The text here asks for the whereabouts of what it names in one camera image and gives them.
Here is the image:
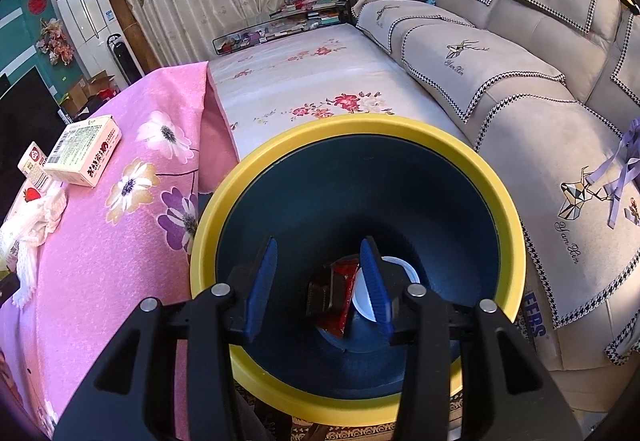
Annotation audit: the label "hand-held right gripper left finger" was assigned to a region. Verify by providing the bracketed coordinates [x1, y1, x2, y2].
[52, 236, 281, 441]

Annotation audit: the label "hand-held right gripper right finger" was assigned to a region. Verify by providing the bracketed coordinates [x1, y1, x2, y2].
[359, 236, 586, 441]

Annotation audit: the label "red snack wrapper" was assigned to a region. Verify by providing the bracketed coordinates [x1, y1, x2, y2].
[306, 261, 362, 339]

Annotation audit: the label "yellow rimmed dark blue bin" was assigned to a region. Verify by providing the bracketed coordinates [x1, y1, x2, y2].
[189, 116, 527, 428]

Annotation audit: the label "white round plastic lid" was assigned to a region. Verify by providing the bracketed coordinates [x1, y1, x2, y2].
[351, 257, 421, 322]

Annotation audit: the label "white box with blue print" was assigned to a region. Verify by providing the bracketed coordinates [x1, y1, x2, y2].
[517, 286, 556, 347]

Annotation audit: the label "pink floral tablecloth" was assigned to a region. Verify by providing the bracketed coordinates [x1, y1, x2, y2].
[0, 61, 238, 441]

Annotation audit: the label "white floral mattress cover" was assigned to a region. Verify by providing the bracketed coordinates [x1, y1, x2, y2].
[207, 24, 473, 167]

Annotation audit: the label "set of beige deer sofa covers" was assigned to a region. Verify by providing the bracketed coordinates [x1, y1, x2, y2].
[345, 0, 640, 367]

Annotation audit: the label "cream barcode carton box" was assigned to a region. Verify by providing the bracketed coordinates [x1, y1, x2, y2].
[43, 116, 122, 187]

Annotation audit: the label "white crumpled tissue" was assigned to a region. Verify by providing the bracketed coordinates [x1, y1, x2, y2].
[7, 186, 68, 309]

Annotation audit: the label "glass coffee table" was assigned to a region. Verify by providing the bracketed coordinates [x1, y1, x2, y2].
[212, 0, 356, 56]

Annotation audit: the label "open cardboard boxes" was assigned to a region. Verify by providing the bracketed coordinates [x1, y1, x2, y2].
[60, 71, 121, 119]

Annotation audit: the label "pink strawberry milk carton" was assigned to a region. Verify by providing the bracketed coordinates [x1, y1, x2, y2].
[0, 141, 58, 272]

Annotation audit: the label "purple ribbon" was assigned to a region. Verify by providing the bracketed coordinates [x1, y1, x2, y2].
[585, 118, 640, 229]

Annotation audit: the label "stack of books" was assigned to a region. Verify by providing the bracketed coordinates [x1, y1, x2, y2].
[270, 0, 351, 29]

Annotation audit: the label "black television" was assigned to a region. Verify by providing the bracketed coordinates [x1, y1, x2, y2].
[0, 66, 61, 222]

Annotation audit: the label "beige sofa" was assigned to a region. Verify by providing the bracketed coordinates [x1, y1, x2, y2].
[345, 0, 640, 417]

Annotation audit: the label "white standing air conditioner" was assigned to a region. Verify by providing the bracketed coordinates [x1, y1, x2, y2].
[55, 0, 126, 87]

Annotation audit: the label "hanging flower wall decoration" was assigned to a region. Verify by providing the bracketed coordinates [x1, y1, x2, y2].
[37, 18, 76, 67]

